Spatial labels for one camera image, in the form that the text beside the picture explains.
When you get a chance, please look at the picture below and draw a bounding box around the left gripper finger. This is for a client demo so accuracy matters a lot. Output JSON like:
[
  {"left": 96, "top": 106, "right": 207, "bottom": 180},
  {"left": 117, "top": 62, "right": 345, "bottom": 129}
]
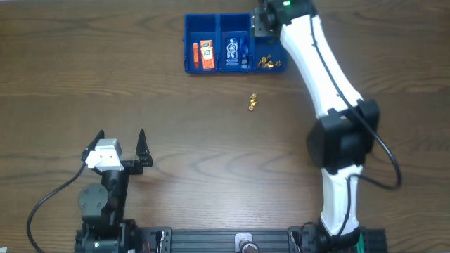
[
  {"left": 135, "top": 128, "right": 154, "bottom": 168},
  {"left": 81, "top": 129, "right": 105, "bottom": 162}
]

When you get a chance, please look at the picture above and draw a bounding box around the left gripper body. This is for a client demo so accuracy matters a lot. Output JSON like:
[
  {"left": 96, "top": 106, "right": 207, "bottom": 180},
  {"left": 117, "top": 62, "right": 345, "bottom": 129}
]
[{"left": 120, "top": 160, "right": 145, "bottom": 176}]

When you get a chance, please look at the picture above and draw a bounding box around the blue candy pack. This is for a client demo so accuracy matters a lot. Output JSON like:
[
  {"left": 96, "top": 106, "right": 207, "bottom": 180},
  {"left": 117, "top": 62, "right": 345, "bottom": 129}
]
[
  {"left": 240, "top": 36, "right": 250, "bottom": 69},
  {"left": 225, "top": 37, "right": 240, "bottom": 67}
]

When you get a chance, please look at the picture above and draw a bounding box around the slim orange candy box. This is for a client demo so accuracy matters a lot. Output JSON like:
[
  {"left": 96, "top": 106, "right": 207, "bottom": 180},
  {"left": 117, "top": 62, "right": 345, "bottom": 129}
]
[{"left": 191, "top": 41, "right": 200, "bottom": 69}]

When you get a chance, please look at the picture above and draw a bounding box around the wide orange candy box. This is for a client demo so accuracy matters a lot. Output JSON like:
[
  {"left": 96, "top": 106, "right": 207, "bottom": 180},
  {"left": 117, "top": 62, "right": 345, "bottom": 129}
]
[{"left": 199, "top": 39, "right": 216, "bottom": 70}]

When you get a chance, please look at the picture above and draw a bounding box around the blue tray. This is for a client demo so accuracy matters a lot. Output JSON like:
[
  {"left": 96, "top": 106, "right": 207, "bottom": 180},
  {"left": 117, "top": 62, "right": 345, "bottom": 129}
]
[{"left": 181, "top": 12, "right": 288, "bottom": 74}]

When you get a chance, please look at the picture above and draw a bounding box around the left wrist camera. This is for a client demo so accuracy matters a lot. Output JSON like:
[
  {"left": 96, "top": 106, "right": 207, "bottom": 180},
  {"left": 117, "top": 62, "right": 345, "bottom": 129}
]
[{"left": 84, "top": 138, "right": 124, "bottom": 172}]

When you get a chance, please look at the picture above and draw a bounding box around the mounting rail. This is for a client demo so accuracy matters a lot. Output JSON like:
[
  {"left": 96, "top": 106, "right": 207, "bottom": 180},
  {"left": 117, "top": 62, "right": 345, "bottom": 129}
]
[{"left": 75, "top": 226, "right": 388, "bottom": 253}]

